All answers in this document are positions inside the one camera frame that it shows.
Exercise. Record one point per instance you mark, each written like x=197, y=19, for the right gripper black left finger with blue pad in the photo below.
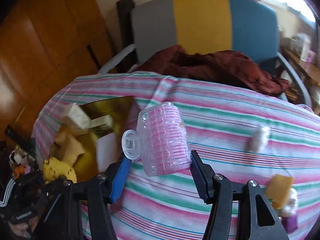
x=62, y=216

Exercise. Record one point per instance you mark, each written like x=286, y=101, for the pale pink sponge block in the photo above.
x=108, y=151

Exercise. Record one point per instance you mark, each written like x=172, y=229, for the dark red jacket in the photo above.
x=227, y=67

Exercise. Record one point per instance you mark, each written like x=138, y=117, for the pink hair roller clip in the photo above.
x=160, y=141

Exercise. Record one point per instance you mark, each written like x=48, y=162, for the wooden wardrobe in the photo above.
x=45, y=44

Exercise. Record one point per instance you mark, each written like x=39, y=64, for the white cardboard box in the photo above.
x=75, y=118

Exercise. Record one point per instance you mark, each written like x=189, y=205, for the small green white box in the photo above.
x=101, y=123

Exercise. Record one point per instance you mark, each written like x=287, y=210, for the gold square tray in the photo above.
x=89, y=139

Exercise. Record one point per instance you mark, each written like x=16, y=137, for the yellow sponge block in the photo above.
x=278, y=190

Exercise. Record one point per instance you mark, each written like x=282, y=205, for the purple pouch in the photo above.
x=290, y=224

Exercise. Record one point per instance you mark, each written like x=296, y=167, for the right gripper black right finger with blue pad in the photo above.
x=256, y=217

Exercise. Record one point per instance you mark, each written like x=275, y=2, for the striped pink green bedsheet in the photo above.
x=220, y=121

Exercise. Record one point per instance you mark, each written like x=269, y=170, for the grey yellow blue armchair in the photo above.
x=207, y=26

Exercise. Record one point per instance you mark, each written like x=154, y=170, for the wooden desk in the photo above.
x=308, y=73

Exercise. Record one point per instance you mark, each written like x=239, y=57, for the small white plastic bag ball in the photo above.
x=259, y=140

